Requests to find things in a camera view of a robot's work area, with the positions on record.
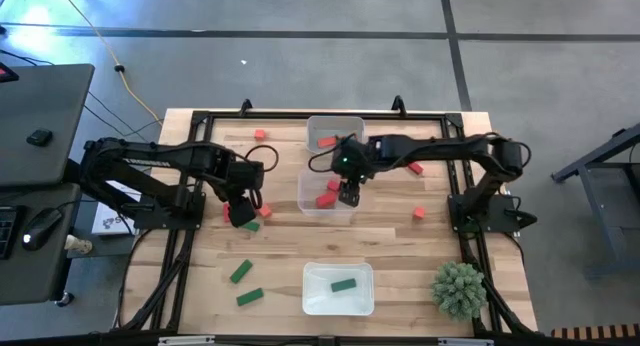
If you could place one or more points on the black device with red light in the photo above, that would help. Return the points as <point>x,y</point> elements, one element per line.
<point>6,73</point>

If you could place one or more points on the white plastic bin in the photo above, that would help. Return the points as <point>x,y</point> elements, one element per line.
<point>320,301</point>

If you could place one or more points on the grey plastic bin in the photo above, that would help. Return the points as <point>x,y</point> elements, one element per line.
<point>325,126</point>

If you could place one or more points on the black computer mouse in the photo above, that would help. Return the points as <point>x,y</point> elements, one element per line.
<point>42,226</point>

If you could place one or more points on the white printed paper sheet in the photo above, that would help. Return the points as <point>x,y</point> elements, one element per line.
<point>107,221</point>

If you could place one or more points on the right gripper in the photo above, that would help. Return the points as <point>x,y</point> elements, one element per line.
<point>355,158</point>

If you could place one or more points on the green block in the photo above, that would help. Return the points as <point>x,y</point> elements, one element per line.
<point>343,285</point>
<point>249,296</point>
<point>251,226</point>
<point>241,271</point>

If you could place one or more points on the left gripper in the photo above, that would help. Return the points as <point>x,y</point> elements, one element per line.
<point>242,176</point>

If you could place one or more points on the grey metal desk frame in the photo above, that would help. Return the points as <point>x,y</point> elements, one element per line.
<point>595,155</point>

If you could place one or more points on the red block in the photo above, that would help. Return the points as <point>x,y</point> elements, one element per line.
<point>415,168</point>
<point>226,212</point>
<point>326,200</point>
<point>334,185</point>

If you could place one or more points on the black aluminium table frame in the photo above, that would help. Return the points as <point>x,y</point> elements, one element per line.
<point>280,116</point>

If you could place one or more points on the orange block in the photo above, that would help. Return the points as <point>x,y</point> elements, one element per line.
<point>260,134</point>
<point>265,211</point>
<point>327,141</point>
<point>419,213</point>

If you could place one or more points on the black metal bar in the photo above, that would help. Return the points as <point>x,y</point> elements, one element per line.
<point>72,172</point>

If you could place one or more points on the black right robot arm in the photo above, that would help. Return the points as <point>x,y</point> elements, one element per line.
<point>440,147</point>

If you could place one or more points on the black desk caster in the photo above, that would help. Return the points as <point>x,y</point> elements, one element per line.
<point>64,299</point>

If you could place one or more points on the clear plastic bin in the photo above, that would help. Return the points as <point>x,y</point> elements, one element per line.
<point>310,206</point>

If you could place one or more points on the black keyboard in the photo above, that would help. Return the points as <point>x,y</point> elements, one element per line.
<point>6,231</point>

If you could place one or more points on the small cream plastic object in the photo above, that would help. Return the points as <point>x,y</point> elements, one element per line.
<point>77,245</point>

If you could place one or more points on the orange black striped strip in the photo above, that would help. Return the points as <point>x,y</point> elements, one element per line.
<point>595,332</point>

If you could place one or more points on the small black remote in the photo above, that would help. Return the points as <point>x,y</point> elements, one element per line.
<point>39,137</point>

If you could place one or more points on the dark grey desk top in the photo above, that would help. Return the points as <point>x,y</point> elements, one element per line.
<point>50,106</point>
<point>30,281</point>

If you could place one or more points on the black frame clamp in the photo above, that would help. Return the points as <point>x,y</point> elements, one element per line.
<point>245,107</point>
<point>398,106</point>

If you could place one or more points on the silver metal bracket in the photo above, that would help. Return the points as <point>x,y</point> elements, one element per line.
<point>185,340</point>
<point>465,342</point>

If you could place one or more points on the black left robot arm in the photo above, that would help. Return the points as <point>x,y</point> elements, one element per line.
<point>150,156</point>

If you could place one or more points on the green artificial plant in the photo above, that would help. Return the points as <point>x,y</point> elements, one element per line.
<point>459,291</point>

